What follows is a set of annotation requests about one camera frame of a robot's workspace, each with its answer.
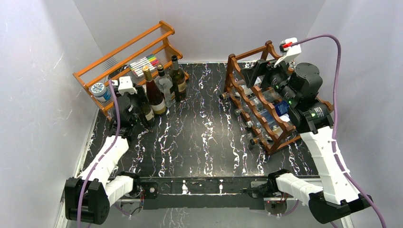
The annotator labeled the blue label clear bottle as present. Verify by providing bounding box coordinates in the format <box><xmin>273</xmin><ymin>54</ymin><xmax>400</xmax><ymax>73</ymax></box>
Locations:
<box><xmin>235</xmin><ymin>97</ymin><xmax>290</xmax><ymax>122</ymax></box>

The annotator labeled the orange wooden shelf rack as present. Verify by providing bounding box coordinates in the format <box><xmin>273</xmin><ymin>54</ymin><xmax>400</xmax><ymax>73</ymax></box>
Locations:
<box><xmin>73</xmin><ymin>20</ymin><xmax>183</xmax><ymax>119</ymax></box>

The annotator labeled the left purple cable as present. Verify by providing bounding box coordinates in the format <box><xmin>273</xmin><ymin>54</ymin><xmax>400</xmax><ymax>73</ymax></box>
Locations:
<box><xmin>76</xmin><ymin>80</ymin><xmax>122</xmax><ymax>228</ymax></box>

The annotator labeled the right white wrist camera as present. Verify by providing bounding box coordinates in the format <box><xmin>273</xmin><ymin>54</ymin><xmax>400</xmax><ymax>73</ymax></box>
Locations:
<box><xmin>274</xmin><ymin>38</ymin><xmax>301</xmax><ymax>67</ymax></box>

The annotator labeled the brown wooden wine rack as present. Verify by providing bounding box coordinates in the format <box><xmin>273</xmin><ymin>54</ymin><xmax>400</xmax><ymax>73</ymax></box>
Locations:
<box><xmin>223</xmin><ymin>38</ymin><xmax>334</xmax><ymax>155</ymax></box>

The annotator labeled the clear liquor bottle dark label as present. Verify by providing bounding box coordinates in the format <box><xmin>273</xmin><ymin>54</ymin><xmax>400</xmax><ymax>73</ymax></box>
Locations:
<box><xmin>155</xmin><ymin>64</ymin><xmax>175</xmax><ymax>108</ymax></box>

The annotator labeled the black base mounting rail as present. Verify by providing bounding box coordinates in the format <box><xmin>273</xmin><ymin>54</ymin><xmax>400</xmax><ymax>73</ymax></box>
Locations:
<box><xmin>113</xmin><ymin>176</ymin><xmax>300</xmax><ymax>211</ymax></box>

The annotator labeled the dark wine bottle silver cap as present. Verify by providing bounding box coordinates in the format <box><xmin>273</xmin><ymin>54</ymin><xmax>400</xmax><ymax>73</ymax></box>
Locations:
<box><xmin>170</xmin><ymin>55</ymin><xmax>186</xmax><ymax>102</ymax></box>

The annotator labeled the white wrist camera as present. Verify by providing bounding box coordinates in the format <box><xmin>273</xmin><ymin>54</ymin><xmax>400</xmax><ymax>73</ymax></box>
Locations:
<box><xmin>274</xmin><ymin>38</ymin><xmax>301</xmax><ymax>67</ymax></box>
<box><xmin>112</xmin><ymin>76</ymin><xmax>137</xmax><ymax>95</ymax></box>

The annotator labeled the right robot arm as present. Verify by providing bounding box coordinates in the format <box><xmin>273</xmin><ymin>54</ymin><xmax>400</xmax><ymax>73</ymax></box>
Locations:
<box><xmin>240</xmin><ymin>60</ymin><xmax>373</xmax><ymax>224</ymax></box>

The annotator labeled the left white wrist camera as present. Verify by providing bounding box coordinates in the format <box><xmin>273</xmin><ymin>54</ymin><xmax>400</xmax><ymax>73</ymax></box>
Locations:
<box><xmin>112</xmin><ymin>76</ymin><xmax>137</xmax><ymax>95</ymax></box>

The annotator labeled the lower clear bottle in rack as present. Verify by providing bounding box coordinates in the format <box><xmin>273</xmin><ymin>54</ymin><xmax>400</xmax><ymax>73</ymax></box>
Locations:
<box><xmin>246</xmin><ymin>120</ymin><xmax>283</xmax><ymax>145</ymax></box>

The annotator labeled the green wine bottle white label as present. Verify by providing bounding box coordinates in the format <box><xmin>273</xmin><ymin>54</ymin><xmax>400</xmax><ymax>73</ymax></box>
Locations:
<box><xmin>135</xmin><ymin>86</ymin><xmax>155</xmax><ymax>128</ymax></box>

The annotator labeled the pack of coloured markers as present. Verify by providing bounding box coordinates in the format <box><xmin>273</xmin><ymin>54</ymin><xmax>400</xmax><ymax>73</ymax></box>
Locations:
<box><xmin>129</xmin><ymin>54</ymin><xmax>160</xmax><ymax>77</ymax></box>

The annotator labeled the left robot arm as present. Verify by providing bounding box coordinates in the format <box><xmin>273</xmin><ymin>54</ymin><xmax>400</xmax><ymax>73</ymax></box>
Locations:
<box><xmin>64</xmin><ymin>89</ymin><xmax>145</xmax><ymax>225</ymax></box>

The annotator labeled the red wine bottle gold cap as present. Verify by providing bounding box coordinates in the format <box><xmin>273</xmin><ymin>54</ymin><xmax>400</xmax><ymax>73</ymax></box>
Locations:
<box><xmin>142</xmin><ymin>66</ymin><xmax>166</xmax><ymax>116</ymax></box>

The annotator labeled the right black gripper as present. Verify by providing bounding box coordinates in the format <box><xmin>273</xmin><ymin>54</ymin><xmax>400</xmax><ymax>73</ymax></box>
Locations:
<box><xmin>240</xmin><ymin>55</ymin><xmax>298</xmax><ymax>106</ymax></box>

